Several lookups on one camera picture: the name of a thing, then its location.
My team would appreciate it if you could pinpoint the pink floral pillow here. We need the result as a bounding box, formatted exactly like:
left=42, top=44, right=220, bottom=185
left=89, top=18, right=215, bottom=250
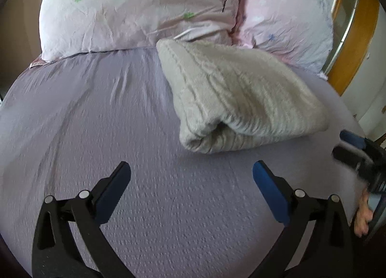
left=231, top=0, right=335, bottom=74

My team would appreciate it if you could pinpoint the wooden headboard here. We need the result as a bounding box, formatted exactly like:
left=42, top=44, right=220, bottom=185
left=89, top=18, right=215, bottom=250
left=294, top=0, right=380, bottom=97

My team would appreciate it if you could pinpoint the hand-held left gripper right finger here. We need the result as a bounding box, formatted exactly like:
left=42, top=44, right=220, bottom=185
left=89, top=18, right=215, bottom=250
left=252, top=160, right=358, bottom=278

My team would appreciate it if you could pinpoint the white floral pillow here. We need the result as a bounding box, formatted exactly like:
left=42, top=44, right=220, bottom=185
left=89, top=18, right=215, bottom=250
left=39, top=0, right=245, bottom=63

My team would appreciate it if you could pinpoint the lilac bed sheet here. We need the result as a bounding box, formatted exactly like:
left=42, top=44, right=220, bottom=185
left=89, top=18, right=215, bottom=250
left=0, top=45, right=367, bottom=278

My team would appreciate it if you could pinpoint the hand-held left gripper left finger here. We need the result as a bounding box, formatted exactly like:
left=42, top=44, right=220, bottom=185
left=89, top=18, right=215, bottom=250
left=32, top=161, right=142, bottom=278

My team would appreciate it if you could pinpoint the beige knit sweater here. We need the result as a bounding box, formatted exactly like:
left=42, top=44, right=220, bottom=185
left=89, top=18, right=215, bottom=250
left=156, top=38, right=330, bottom=155

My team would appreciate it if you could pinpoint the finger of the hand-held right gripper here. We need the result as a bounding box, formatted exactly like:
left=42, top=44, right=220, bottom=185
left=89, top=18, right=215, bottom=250
left=339, top=129, right=386, bottom=158
left=331, top=143, right=386, bottom=176

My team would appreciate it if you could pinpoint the person's right hand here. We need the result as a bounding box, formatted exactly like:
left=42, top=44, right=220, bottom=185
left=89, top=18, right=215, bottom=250
left=353, top=189, right=376, bottom=238

